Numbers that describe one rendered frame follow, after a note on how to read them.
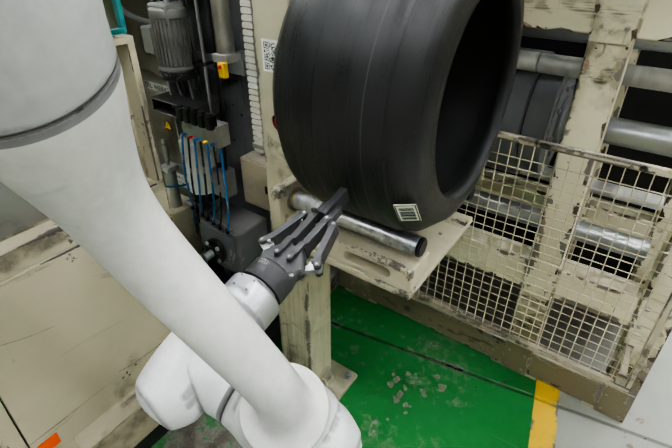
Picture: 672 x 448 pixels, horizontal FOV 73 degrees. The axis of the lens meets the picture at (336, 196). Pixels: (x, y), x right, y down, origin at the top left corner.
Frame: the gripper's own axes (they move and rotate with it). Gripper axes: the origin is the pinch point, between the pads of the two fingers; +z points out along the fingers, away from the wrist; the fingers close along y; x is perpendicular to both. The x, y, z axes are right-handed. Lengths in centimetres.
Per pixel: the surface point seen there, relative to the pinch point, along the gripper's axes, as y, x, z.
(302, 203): 20.2, 17.5, 11.0
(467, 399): -18, 116, 29
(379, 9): -3.4, -29.0, 14.8
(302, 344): 29, 79, 3
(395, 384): 7, 114, 20
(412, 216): -11.4, 4.2, 7.1
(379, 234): -1.1, 17.8, 10.8
